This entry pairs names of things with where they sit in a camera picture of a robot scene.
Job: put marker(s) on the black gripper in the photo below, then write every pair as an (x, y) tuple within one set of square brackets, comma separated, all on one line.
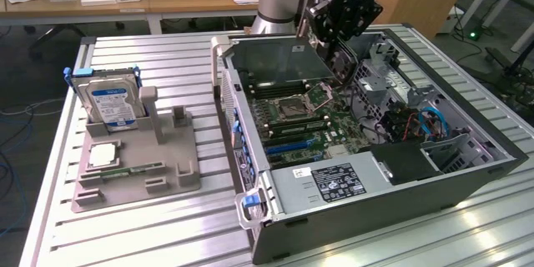
[(346, 13)]

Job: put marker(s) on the graphics card with metal bracket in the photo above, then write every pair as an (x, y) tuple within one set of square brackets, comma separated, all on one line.
[(342, 60)]

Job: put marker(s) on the perforated metal drive cage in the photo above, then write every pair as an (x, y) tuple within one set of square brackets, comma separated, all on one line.
[(376, 92)]

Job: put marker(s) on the metal socket cover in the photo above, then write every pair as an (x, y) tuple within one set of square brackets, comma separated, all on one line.
[(321, 93)]

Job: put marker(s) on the device with green light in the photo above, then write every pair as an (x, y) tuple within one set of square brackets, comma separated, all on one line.
[(473, 34)]

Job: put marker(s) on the CPU socket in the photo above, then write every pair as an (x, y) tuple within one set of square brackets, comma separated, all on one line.
[(291, 107)]

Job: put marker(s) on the dark installed RAM stick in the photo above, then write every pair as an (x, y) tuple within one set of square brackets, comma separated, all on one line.
[(301, 127)]

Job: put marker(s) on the wooden desk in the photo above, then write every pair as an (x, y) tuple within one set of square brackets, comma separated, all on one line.
[(187, 1)]

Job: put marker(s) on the green motherboard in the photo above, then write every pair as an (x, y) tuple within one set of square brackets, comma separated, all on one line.
[(334, 135)]

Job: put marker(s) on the black floor stand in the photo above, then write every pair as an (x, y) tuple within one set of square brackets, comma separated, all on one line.
[(510, 67)]

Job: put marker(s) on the long PCIe expansion slot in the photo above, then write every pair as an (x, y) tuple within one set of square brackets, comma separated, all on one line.
[(287, 147)]

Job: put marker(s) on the grey metal disk bay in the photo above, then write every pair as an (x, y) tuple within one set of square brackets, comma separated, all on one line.
[(454, 154)]

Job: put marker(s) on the grey power supply unit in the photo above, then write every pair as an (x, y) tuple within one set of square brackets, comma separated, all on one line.
[(291, 192)]

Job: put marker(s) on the hard disk with blue label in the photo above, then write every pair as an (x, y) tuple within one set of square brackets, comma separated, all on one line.
[(113, 104)]

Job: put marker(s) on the small blue case latch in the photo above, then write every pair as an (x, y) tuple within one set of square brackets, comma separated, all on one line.
[(249, 202)]

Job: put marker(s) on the black open PC case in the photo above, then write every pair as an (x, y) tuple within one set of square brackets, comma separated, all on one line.
[(376, 217)]

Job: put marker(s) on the blue plastic disk caddy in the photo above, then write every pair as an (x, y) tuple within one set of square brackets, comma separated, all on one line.
[(82, 72)]

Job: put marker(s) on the grey printed parts rack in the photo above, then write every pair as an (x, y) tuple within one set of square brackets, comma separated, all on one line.
[(138, 154)]

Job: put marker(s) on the black chair base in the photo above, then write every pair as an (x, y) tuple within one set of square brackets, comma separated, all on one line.
[(46, 37)]

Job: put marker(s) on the green RAM stick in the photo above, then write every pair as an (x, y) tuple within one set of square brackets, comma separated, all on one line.
[(125, 171)]

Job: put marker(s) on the silver CPU chip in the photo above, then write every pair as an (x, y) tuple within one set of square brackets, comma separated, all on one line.
[(102, 156)]

